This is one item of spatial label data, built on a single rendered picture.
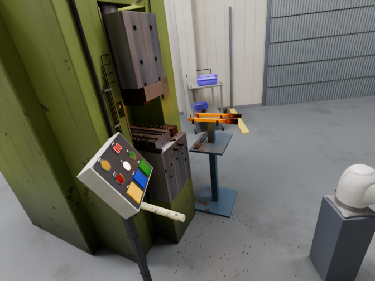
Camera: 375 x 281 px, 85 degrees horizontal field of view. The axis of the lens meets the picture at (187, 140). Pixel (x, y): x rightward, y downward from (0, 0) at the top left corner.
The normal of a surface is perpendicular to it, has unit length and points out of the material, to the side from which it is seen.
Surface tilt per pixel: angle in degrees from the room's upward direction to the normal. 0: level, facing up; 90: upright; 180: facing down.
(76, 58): 90
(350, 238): 90
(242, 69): 90
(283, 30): 90
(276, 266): 0
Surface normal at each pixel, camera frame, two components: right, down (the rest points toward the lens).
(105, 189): -0.03, 0.44
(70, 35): 0.89, 0.11
